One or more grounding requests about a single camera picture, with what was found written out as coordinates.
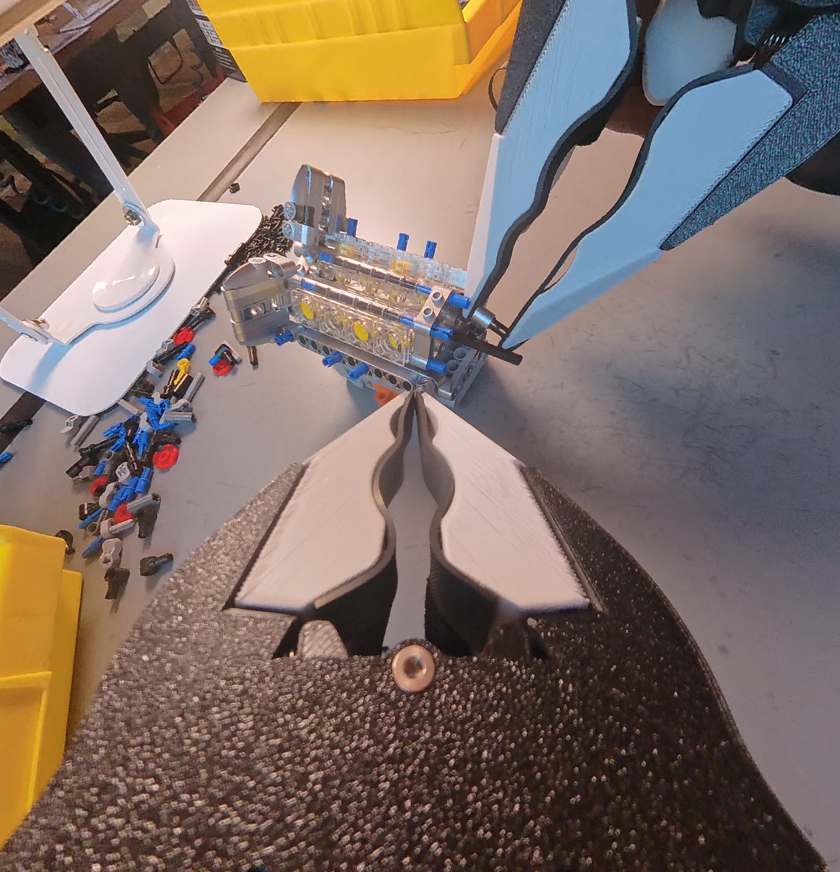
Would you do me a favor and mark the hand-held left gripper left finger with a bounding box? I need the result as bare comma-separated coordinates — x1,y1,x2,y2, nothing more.
237,394,418,617

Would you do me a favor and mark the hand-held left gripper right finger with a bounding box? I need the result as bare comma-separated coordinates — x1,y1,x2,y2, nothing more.
418,394,593,630

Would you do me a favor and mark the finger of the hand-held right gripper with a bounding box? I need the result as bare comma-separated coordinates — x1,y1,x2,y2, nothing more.
468,0,642,314
502,62,800,352

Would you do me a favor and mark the toy engine model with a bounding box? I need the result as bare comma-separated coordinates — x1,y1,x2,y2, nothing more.
223,164,524,407

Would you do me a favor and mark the yellow plastic bin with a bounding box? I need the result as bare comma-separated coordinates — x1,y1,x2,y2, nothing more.
0,525,84,866
203,0,523,104

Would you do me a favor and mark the pile of small black parts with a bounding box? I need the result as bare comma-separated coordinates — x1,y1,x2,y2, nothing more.
223,205,294,269

